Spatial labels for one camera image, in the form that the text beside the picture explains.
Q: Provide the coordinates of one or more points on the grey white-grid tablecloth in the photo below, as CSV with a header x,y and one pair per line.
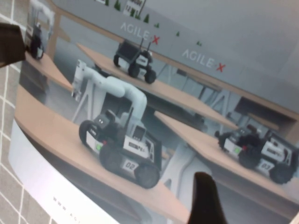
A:
x,y
9,186

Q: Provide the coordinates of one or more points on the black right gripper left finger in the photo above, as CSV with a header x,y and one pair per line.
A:
x,y
10,44

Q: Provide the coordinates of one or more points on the AgileX robot catalogue booklet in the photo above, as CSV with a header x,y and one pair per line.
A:
x,y
163,105

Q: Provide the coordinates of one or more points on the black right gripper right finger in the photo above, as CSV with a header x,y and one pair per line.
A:
x,y
205,203

